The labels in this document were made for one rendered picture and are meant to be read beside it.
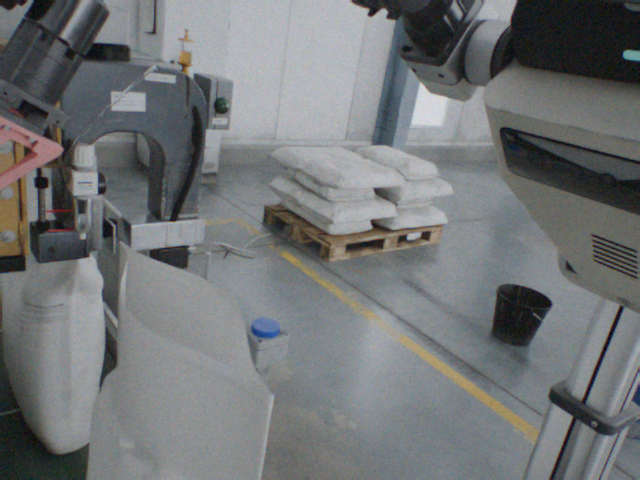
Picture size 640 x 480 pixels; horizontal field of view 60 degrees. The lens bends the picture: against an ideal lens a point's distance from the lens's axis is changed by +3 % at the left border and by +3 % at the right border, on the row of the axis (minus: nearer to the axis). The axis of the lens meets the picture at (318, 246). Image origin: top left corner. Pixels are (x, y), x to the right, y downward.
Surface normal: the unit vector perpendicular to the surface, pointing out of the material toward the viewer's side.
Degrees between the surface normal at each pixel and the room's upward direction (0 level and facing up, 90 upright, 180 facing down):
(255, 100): 90
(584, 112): 40
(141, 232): 90
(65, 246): 90
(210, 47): 90
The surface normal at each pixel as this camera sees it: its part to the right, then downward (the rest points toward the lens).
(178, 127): 0.59, 0.38
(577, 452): -0.79, 0.11
